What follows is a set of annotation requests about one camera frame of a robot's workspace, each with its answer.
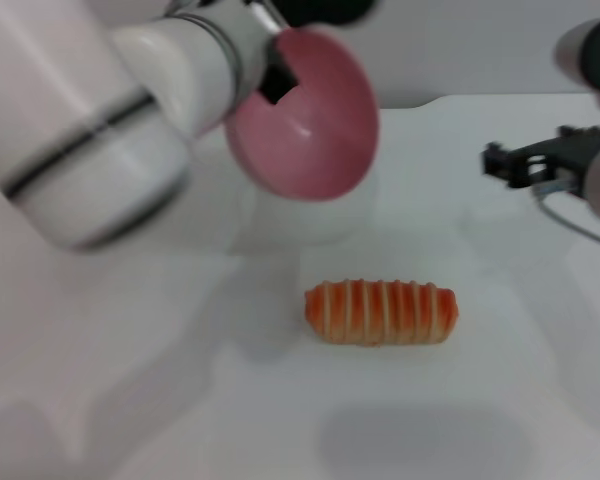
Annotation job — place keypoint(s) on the pink plastic bowl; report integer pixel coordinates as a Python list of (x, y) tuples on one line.
[(310, 120)]

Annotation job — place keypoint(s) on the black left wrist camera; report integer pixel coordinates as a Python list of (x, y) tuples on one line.
[(320, 10)]

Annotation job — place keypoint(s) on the orange striped bread roll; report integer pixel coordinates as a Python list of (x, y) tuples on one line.
[(382, 312)]

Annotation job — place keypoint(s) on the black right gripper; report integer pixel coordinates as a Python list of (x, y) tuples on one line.
[(560, 150)]

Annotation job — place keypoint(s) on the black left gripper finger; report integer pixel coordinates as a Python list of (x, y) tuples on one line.
[(279, 82)]

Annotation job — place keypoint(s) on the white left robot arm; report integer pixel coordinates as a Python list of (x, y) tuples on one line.
[(105, 115)]

